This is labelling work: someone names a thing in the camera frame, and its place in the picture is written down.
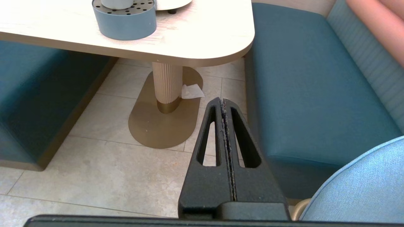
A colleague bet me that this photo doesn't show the grey plastic cup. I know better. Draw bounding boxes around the grey plastic cup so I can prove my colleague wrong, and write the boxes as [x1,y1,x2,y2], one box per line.
[100,0,135,10]

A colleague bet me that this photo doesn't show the light blue fabric chair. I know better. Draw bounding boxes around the light blue fabric chair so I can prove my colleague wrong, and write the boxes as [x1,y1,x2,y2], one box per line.
[290,136,404,223]

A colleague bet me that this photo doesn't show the blue upholstered booth sofa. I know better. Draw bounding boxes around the blue upholstered booth sofa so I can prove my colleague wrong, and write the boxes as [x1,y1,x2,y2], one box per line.
[0,39,119,172]
[244,0,404,201]

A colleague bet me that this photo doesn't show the white tissue scrap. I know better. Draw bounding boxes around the white tissue scrap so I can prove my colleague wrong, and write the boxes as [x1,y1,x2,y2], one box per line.
[181,84,205,100]

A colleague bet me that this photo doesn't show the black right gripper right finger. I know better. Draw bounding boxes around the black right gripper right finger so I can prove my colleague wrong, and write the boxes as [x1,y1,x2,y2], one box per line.
[223,98,291,220]

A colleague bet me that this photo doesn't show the large blue round drip tray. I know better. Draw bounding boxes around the large blue round drip tray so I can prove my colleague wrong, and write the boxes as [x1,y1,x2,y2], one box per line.
[92,0,157,41]

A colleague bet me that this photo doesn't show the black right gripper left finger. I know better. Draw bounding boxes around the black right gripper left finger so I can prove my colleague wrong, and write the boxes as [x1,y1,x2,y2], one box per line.
[178,97,235,219]

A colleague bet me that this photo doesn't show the pink bolster cushion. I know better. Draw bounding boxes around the pink bolster cushion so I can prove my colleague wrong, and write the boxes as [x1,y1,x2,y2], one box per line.
[346,0,404,68]

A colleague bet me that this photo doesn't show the clear water dispenser white base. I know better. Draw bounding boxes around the clear water dispenser white base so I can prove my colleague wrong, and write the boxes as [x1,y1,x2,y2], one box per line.
[154,0,193,15]

